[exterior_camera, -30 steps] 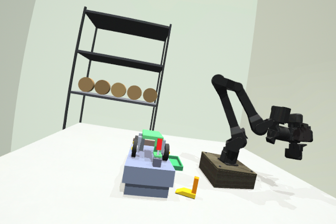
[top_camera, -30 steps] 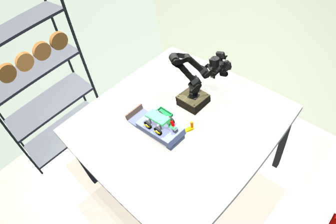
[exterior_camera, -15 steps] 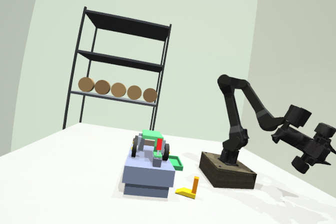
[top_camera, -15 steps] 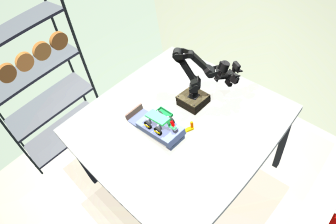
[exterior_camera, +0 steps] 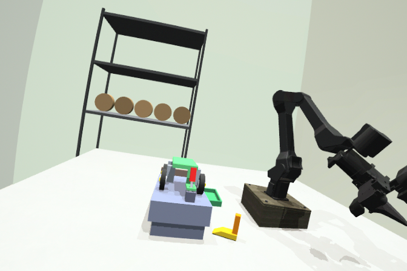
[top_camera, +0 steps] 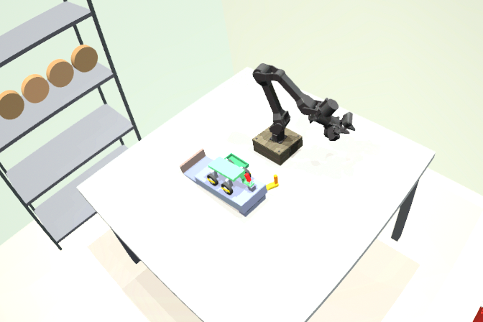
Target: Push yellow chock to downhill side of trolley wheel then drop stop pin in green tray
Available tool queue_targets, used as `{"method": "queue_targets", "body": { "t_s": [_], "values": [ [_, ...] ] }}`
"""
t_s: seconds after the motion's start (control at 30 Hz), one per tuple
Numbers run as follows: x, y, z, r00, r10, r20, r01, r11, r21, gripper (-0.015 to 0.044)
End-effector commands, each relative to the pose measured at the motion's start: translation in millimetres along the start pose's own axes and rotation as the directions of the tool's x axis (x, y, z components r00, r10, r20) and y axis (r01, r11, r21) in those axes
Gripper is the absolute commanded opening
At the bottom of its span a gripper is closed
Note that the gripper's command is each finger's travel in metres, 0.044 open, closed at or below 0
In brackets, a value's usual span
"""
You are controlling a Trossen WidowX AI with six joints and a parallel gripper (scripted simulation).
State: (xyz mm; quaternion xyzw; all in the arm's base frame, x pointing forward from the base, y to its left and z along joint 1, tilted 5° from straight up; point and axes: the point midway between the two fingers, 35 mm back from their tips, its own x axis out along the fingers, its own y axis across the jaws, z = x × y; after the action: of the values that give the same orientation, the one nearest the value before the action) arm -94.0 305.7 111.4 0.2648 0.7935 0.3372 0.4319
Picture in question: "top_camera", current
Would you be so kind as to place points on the red-headed metal pin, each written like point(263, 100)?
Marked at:
point(248, 178)

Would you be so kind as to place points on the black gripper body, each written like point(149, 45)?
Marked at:
point(346, 121)

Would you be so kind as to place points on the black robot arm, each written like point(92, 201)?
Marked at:
point(318, 111)

